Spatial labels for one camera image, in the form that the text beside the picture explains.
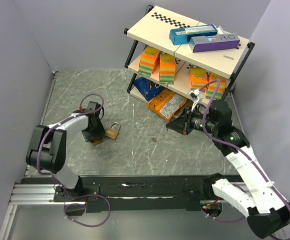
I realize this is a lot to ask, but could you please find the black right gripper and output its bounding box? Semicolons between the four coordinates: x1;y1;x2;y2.
166;104;218;135

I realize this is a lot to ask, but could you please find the brass padlock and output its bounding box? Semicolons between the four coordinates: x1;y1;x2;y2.
91;137;104;146
105;122;121;140

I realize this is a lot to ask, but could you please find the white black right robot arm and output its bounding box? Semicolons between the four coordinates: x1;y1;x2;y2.
166;100;290;239

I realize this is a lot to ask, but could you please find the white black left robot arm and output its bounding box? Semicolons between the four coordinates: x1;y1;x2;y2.
26;101;105;201

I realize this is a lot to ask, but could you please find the brass padlock on table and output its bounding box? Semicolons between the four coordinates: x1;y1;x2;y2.
105;122;121;140

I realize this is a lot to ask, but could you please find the brown snack bag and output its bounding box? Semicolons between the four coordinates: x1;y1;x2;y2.
172;100;194;119

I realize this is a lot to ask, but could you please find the orange snack bag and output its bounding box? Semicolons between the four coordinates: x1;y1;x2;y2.
147;88;187;121

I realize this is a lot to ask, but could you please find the blue snack bag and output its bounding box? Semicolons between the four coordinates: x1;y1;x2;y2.
134;77;165;101

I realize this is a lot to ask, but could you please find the orange sponge pack far right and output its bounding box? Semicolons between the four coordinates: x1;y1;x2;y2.
205;72;227;100

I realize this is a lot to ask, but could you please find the orange sponge pack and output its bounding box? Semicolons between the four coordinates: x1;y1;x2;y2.
138;46;160;76
189;66;208;90
205;72;227;100
159;52;176;84

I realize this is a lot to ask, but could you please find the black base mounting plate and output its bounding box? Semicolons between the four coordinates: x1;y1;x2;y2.
53;173;248;214

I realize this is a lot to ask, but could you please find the beige black three-tier shelf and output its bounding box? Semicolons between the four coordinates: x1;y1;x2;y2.
124;5;255;102

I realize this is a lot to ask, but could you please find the orange sponge pack far left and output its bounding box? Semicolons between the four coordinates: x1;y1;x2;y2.
138;46;160;76

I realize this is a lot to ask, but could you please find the purple grey R+O box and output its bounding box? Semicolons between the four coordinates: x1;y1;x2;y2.
189;33;240;53

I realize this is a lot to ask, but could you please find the blue rectangular box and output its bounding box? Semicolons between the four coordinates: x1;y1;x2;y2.
169;24;218;45

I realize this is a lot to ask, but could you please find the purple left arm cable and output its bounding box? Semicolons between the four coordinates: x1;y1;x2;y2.
36;93;104;176

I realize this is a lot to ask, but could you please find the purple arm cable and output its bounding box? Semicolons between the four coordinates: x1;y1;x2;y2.
198;79;290;240
36;93;104;176

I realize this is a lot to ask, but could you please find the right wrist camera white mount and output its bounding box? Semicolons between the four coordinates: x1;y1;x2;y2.
188;88;204;112

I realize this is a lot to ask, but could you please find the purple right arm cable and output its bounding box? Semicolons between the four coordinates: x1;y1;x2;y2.
198;79;290;240

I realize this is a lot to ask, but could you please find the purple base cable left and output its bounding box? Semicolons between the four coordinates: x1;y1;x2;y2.
63;193;112;228

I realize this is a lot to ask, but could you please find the aluminium rail frame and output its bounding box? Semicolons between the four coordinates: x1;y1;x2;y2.
0;70;60;240

